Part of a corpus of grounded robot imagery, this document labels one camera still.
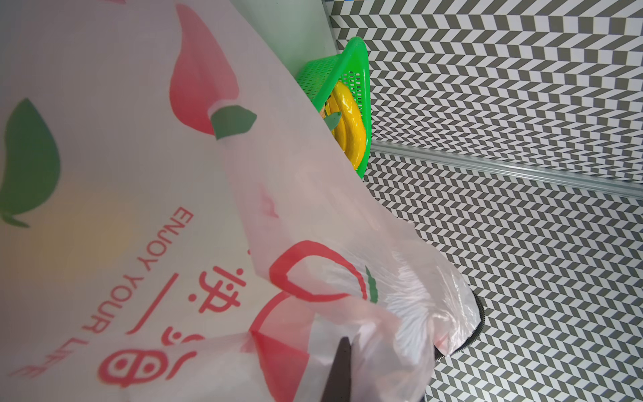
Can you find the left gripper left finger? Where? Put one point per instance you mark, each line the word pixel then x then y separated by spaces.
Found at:
pixel 339 383

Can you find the green plastic basket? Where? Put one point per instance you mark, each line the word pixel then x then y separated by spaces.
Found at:
pixel 318 77

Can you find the yellow fake banana bunch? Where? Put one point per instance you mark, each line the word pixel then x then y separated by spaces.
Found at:
pixel 346 123

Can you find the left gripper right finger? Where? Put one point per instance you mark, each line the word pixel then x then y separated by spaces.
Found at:
pixel 459 320

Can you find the pink plastic bag fruit print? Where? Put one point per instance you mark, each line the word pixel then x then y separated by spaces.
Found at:
pixel 178 223

